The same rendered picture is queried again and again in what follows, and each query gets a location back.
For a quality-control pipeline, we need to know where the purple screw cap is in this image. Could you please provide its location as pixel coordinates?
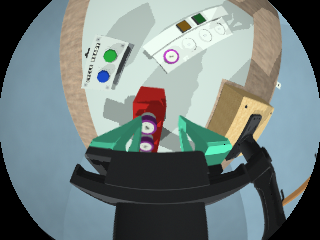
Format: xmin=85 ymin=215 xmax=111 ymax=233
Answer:
xmin=142 ymin=115 xmax=157 ymax=135
xmin=163 ymin=49 xmax=179 ymax=64
xmin=140 ymin=136 xmax=154 ymax=152

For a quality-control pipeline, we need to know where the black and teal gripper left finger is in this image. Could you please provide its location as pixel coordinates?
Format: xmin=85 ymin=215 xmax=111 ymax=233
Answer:
xmin=89 ymin=116 xmax=142 ymax=152

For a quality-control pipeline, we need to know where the pale grey flat mat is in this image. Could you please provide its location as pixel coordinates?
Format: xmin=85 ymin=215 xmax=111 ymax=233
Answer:
xmin=82 ymin=0 xmax=254 ymax=152

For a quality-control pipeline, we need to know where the red tube rack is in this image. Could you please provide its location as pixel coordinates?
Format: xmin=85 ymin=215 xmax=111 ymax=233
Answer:
xmin=133 ymin=86 xmax=166 ymax=152

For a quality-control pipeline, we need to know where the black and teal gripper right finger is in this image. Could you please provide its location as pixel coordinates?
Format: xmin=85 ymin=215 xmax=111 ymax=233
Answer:
xmin=178 ymin=115 xmax=232 ymax=166

